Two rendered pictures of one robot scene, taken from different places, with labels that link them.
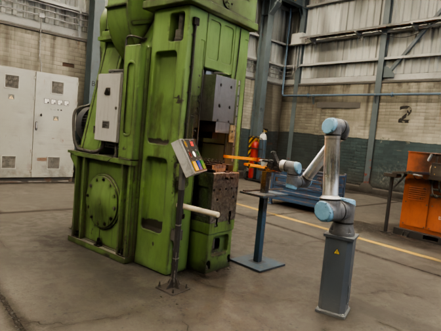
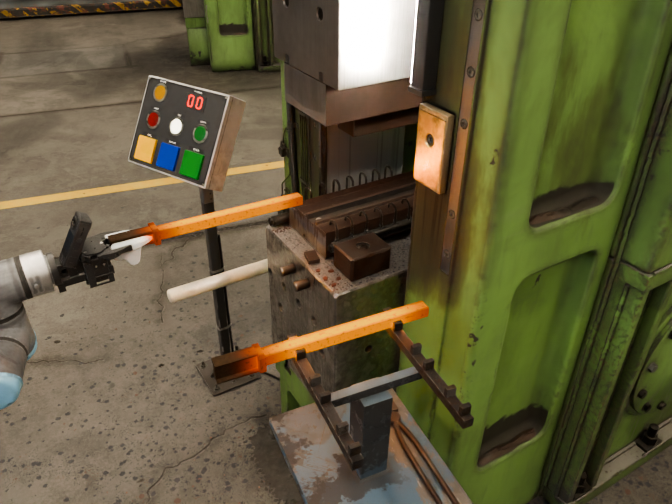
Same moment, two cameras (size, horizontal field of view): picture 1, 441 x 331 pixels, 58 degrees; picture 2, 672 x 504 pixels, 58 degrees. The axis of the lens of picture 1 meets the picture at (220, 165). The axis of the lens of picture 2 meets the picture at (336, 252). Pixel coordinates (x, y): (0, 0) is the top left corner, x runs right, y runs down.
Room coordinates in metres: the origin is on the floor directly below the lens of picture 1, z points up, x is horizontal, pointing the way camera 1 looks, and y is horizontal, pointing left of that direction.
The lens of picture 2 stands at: (4.13, -1.23, 1.77)
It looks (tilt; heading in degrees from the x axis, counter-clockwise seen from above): 33 degrees down; 111
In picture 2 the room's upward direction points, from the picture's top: 1 degrees clockwise
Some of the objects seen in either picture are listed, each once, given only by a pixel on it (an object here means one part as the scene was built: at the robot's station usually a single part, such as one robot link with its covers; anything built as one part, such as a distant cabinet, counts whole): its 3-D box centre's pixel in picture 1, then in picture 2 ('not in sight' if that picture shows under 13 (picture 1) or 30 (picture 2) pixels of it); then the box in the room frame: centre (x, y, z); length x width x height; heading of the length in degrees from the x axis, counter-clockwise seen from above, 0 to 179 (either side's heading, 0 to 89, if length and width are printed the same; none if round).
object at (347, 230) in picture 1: (342, 226); not in sight; (2.94, -0.95, 0.65); 0.19 x 0.19 x 0.10
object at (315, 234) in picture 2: (201, 164); (372, 207); (3.71, 0.18, 0.96); 0.42 x 0.20 x 0.09; 52
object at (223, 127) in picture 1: (205, 126); (378, 79); (3.71, 0.18, 1.32); 0.42 x 0.20 x 0.10; 52
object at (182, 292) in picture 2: (197, 209); (233, 276); (3.25, 0.15, 0.62); 0.44 x 0.05 x 0.05; 52
